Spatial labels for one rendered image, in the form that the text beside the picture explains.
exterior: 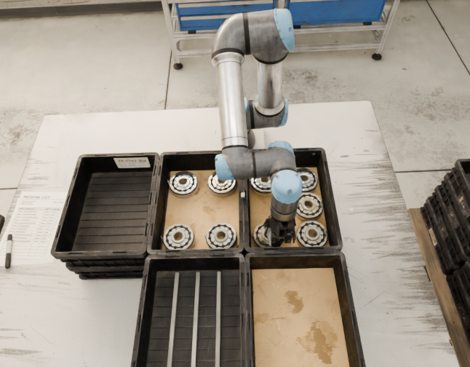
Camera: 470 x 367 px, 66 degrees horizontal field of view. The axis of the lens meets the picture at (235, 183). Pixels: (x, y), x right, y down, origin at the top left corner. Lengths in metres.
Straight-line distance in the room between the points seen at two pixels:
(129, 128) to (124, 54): 1.74
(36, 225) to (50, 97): 1.81
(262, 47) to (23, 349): 1.21
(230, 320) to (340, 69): 2.44
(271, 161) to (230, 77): 0.26
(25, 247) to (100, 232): 0.36
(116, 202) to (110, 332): 0.44
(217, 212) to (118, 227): 0.35
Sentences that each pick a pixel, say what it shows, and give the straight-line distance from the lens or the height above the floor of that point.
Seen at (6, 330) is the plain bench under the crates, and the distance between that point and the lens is 1.51.
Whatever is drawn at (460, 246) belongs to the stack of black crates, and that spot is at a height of 0.37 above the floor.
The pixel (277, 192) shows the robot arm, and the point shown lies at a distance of 0.90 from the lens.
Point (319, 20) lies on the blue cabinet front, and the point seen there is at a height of 0.36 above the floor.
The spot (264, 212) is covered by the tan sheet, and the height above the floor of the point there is 0.83.
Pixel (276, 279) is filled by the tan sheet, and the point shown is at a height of 0.83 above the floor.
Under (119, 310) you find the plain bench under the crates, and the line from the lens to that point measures 1.36.
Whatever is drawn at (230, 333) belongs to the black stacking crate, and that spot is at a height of 0.83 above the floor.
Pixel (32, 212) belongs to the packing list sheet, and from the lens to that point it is 1.68.
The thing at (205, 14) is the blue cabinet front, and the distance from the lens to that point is 2.94.
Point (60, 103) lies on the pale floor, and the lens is 3.21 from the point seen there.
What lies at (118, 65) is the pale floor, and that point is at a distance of 3.36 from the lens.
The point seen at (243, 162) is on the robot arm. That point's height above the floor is 1.18.
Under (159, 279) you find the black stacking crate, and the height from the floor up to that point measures 0.83.
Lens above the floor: 1.95
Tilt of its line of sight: 56 degrees down
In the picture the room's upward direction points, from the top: 4 degrees counter-clockwise
